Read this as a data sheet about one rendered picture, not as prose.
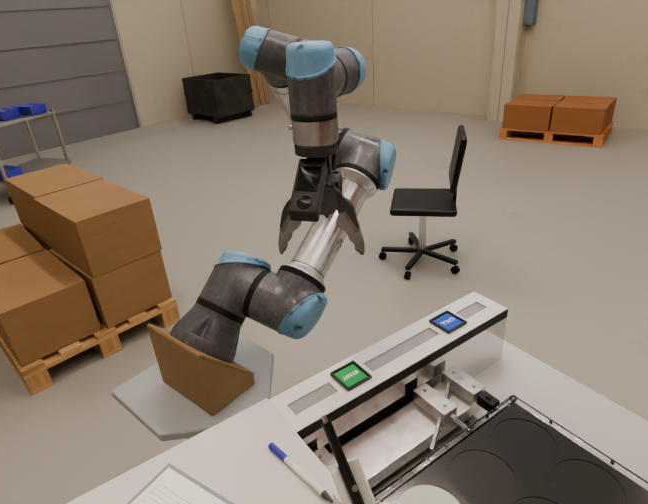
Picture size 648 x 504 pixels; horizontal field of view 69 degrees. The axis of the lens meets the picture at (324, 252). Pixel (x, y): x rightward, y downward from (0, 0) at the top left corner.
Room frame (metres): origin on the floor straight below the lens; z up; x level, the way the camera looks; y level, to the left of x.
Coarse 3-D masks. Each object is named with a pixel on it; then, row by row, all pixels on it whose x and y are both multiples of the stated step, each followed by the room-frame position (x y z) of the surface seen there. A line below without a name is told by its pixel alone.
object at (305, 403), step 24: (456, 312) 0.85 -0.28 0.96; (480, 312) 0.85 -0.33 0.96; (408, 336) 0.78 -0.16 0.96; (432, 336) 0.78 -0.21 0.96; (456, 336) 0.77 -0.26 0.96; (360, 360) 0.72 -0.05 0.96; (384, 360) 0.72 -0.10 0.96; (408, 360) 0.71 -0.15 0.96; (312, 384) 0.66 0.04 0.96; (336, 384) 0.66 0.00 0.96; (288, 408) 0.61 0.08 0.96; (312, 408) 0.60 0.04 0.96; (336, 408) 0.60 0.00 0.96
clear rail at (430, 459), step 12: (504, 408) 0.63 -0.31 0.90; (480, 420) 0.60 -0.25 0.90; (468, 432) 0.58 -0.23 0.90; (444, 444) 0.56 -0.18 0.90; (456, 444) 0.56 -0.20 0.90; (432, 456) 0.54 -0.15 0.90; (420, 468) 0.52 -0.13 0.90; (396, 480) 0.50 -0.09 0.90; (408, 480) 0.50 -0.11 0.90; (384, 492) 0.48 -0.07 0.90
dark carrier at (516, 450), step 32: (512, 416) 0.61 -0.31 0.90; (480, 448) 0.55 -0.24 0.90; (512, 448) 0.54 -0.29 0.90; (544, 448) 0.54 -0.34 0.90; (576, 448) 0.53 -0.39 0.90; (416, 480) 0.50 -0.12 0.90; (448, 480) 0.49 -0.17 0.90; (480, 480) 0.49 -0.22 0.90; (512, 480) 0.48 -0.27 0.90; (544, 480) 0.48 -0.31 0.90; (576, 480) 0.48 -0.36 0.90; (608, 480) 0.47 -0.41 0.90
